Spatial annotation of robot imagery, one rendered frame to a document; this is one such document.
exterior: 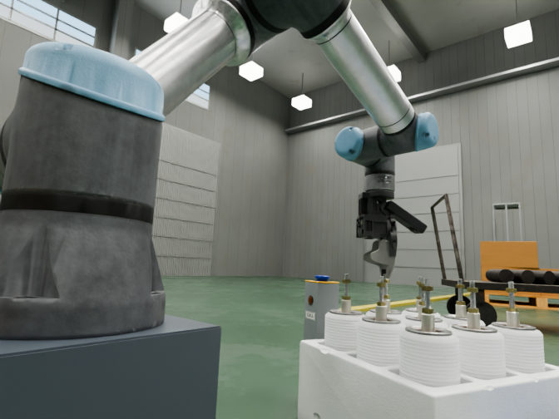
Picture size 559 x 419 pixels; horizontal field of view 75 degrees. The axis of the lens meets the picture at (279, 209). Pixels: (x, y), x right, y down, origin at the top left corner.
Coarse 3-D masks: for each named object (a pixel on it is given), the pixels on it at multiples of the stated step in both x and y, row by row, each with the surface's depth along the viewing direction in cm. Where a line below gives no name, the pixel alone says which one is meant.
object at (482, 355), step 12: (468, 336) 64; (480, 336) 63; (492, 336) 63; (468, 348) 63; (480, 348) 63; (492, 348) 63; (504, 348) 64; (468, 360) 63; (480, 360) 62; (492, 360) 62; (504, 360) 64; (468, 372) 63; (480, 372) 62; (492, 372) 62; (504, 372) 63
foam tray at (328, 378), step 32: (320, 352) 78; (352, 352) 75; (320, 384) 76; (352, 384) 67; (384, 384) 60; (416, 384) 56; (480, 384) 57; (512, 384) 59; (544, 384) 62; (320, 416) 75; (352, 416) 66; (384, 416) 59; (416, 416) 54; (448, 416) 52; (480, 416) 55; (512, 416) 58; (544, 416) 61
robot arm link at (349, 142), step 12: (348, 132) 83; (360, 132) 82; (372, 132) 81; (336, 144) 85; (348, 144) 83; (360, 144) 82; (372, 144) 81; (348, 156) 83; (360, 156) 84; (372, 156) 83; (384, 156) 82
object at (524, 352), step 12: (504, 336) 69; (516, 336) 68; (528, 336) 68; (540, 336) 68; (516, 348) 68; (528, 348) 67; (540, 348) 68; (516, 360) 68; (528, 360) 67; (540, 360) 68; (528, 372) 67
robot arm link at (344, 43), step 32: (256, 0) 56; (288, 0) 55; (320, 0) 55; (320, 32) 58; (352, 32) 60; (352, 64) 63; (384, 64) 66; (384, 96) 68; (384, 128) 74; (416, 128) 73
